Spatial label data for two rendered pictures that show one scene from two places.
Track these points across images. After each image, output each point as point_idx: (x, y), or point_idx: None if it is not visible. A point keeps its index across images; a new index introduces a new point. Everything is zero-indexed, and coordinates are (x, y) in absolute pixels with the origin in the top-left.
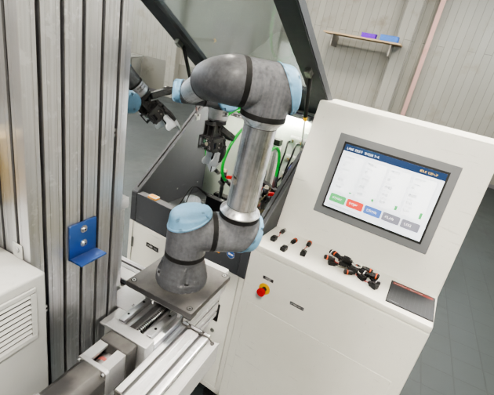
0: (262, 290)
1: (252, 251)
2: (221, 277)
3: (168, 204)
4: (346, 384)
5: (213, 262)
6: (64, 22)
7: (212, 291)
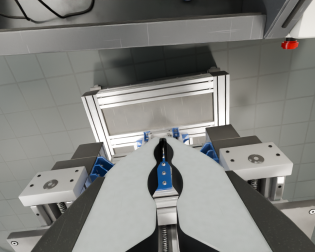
0: (294, 47)
1: (286, 37)
2: (310, 216)
3: (13, 37)
4: None
5: (264, 168)
6: None
7: (310, 237)
